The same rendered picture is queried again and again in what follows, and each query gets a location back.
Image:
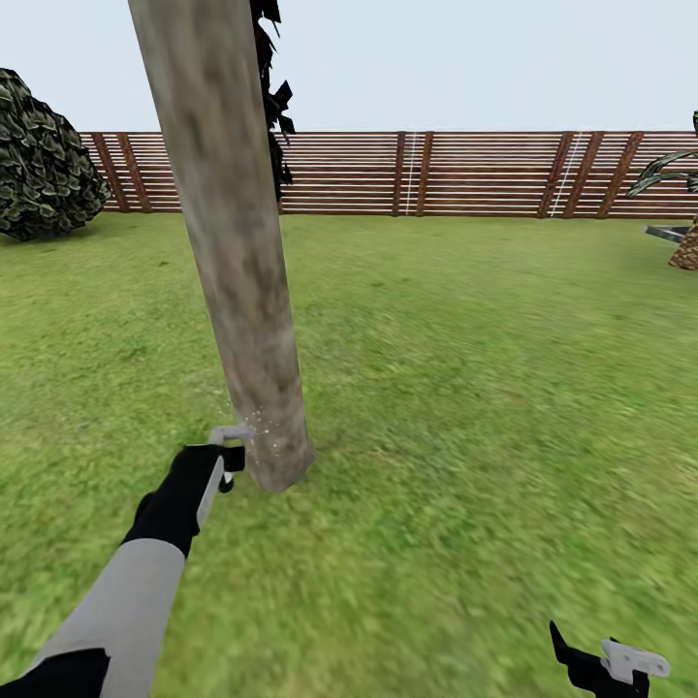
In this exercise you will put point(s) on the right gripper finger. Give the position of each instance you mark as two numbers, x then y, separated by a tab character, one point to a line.
562	651

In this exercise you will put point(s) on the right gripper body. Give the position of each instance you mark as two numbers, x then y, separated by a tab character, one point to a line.
586	672

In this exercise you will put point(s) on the bush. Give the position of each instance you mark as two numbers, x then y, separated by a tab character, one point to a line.
48	180
686	256

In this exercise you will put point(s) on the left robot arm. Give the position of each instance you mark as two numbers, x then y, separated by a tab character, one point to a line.
109	645

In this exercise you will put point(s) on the tree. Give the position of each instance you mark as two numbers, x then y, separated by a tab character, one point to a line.
201	64
276	103

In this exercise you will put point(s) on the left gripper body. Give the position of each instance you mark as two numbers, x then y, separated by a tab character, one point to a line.
234	458

